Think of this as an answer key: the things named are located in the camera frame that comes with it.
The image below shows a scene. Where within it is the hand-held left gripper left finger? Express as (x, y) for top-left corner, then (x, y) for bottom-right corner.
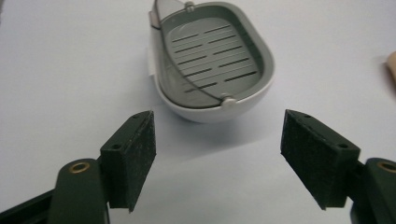
(99, 109), (157, 214)

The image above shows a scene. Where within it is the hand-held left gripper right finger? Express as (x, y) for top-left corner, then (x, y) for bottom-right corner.
(279, 108), (361, 211)

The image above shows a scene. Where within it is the white soap box with grey tray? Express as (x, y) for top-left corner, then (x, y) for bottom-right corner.
(148, 0), (276, 124)

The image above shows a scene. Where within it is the beige object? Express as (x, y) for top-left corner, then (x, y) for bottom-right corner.
(385, 50), (396, 94)

